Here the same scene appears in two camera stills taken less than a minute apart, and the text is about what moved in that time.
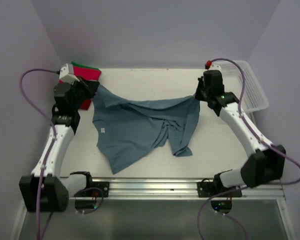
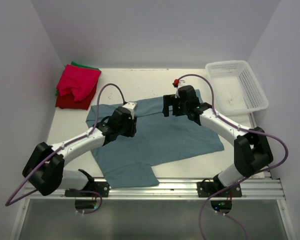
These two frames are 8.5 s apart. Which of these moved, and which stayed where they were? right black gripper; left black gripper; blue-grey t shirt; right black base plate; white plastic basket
Moved: left black gripper; blue-grey t shirt; right black gripper
Stayed: white plastic basket; right black base plate
